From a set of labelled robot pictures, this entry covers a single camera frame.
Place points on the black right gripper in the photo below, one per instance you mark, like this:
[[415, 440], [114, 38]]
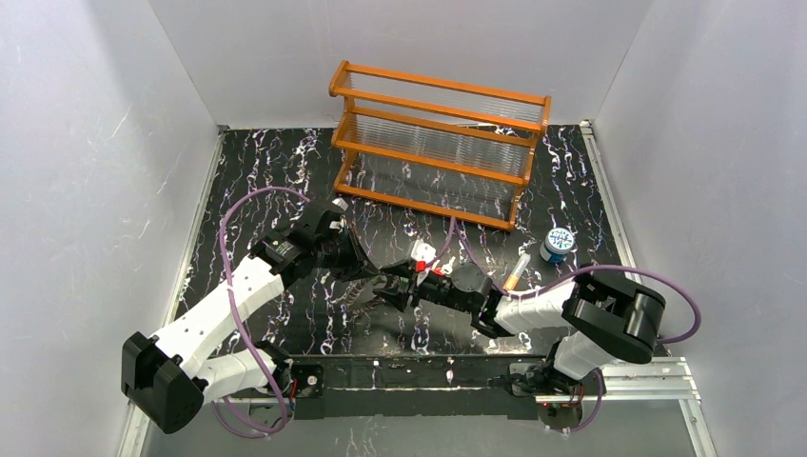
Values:
[[407, 292]]

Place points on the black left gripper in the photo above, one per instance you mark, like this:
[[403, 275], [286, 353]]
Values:
[[348, 253]]

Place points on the metal oval keyring holder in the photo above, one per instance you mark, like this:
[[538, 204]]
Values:
[[360, 296]]

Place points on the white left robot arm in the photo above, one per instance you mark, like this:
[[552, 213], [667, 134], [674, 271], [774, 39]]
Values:
[[172, 373]]

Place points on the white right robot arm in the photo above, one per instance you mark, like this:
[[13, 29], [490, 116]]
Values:
[[613, 317]]

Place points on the orange capped tube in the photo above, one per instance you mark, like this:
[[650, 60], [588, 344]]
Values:
[[516, 273]]

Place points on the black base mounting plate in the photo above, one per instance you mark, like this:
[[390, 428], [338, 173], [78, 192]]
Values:
[[511, 386]]

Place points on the orange wooden rack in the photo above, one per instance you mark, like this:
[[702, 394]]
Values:
[[434, 145]]

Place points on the blue lidded jar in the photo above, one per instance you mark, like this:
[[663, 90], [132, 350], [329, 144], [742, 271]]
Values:
[[557, 243]]

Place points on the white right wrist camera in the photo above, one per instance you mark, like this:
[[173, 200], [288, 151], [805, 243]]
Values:
[[422, 254]]

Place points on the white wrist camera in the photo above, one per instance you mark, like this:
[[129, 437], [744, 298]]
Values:
[[341, 204], [422, 254]]

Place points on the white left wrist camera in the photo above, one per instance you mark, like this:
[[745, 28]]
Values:
[[341, 204]]

